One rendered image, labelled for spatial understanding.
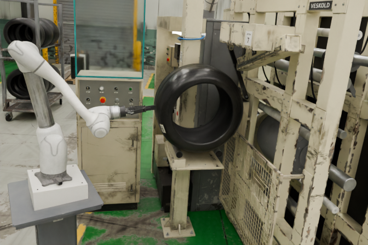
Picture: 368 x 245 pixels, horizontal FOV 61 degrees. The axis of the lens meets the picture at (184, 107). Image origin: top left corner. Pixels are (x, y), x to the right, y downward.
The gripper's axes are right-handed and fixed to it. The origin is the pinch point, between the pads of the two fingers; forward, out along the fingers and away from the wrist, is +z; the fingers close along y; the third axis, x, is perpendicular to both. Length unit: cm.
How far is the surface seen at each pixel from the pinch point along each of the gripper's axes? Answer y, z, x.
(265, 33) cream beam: -37, 65, -45
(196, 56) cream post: 25, 40, -28
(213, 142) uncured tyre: -12.9, 38.9, 26.1
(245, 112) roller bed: 18, 75, 19
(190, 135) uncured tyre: 15.0, 29.0, 30.6
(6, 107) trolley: 326, -205, 65
